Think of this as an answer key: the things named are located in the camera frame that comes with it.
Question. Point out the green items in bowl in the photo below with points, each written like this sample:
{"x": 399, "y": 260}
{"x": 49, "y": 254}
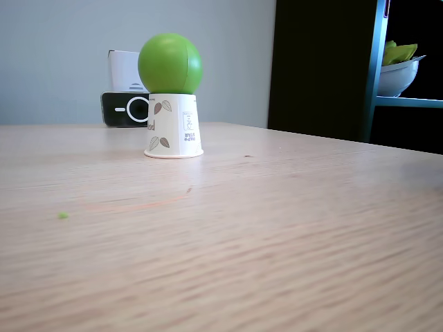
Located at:
{"x": 399, "y": 53}

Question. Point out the white cardboard box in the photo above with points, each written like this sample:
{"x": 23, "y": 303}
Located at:
{"x": 123, "y": 69}

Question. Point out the small green crumb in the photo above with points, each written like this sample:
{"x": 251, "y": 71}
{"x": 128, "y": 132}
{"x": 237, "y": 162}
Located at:
{"x": 63, "y": 216}

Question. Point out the green foam ball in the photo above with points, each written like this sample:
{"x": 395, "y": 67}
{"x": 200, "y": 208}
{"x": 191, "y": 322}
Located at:
{"x": 169, "y": 64}

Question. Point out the white leaf-print paper cup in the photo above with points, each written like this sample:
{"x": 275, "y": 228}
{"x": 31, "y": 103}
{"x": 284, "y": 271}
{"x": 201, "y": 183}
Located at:
{"x": 173, "y": 128}

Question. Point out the teal metal shelf frame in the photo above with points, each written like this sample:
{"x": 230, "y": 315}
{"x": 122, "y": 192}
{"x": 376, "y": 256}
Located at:
{"x": 375, "y": 69}

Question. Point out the white bowl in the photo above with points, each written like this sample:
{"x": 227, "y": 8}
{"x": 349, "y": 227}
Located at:
{"x": 398, "y": 77}

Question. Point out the dark cabinet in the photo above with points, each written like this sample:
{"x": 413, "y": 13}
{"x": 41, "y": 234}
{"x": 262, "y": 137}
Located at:
{"x": 322, "y": 69}

